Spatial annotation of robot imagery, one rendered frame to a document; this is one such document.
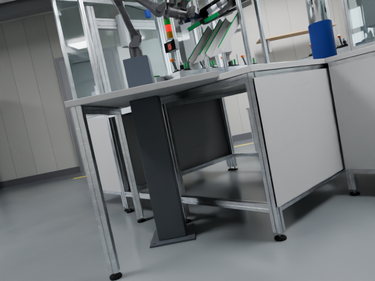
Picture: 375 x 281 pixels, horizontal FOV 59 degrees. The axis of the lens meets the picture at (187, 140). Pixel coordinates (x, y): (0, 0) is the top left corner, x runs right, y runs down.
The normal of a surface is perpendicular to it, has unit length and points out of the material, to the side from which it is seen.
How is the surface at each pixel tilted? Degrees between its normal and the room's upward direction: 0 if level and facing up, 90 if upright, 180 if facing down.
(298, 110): 90
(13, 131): 90
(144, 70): 90
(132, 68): 90
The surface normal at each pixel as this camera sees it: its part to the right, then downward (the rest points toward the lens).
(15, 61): -0.01, 0.08
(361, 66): -0.73, 0.20
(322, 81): 0.65, -0.07
